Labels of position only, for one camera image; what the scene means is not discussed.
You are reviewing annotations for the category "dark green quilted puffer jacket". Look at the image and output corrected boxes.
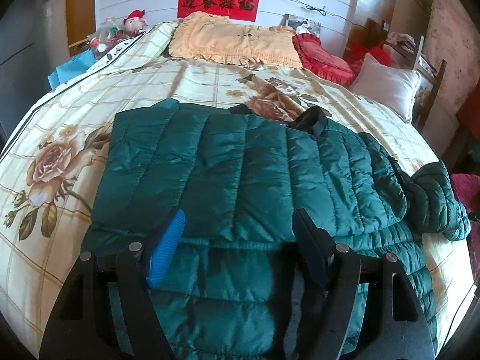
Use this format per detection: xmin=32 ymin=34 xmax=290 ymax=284
xmin=82 ymin=99 xmax=470 ymax=359

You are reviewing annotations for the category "floral cream bed quilt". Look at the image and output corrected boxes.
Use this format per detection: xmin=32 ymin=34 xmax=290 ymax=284
xmin=1 ymin=22 xmax=474 ymax=355

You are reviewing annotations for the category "magenta blanket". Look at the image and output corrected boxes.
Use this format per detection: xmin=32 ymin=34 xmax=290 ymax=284
xmin=451 ymin=174 xmax=479 ymax=276

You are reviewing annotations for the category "white pillow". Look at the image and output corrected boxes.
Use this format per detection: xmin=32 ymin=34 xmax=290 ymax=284
xmin=349 ymin=54 xmax=422 ymax=123

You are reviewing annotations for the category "blue paper bag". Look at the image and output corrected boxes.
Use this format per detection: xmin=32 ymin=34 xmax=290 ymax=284
xmin=47 ymin=49 xmax=95 ymax=89

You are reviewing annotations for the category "wooden chair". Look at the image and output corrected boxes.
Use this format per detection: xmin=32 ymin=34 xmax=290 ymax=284
xmin=381 ymin=31 xmax=449 ymax=132

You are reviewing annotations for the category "red heart cushion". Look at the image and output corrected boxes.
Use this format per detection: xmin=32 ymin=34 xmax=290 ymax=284
xmin=292 ymin=33 xmax=356 ymax=86

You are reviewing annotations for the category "plush toy with red hat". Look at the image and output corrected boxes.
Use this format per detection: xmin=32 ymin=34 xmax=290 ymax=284
xmin=123 ymin=10 xmax=148 ymax=36

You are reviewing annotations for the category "grey refrigerator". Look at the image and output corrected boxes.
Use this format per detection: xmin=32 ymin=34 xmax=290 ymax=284
xmin=1 ymin=0 xmax=50 ymax=143

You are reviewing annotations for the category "yellow ruffled pillow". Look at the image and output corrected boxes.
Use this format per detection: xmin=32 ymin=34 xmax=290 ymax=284
xmin=168 ymin=11 xmax=302 ymax=69

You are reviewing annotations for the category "framed photo on headboard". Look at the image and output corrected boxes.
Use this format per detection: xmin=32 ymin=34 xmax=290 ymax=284
xmin=284 ymin=14 xmax=321 ymax=38

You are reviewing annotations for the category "red calligraphy banner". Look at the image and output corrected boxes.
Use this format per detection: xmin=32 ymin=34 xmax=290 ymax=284
xmin=177 ymin=0 xmax=259 ymax=22

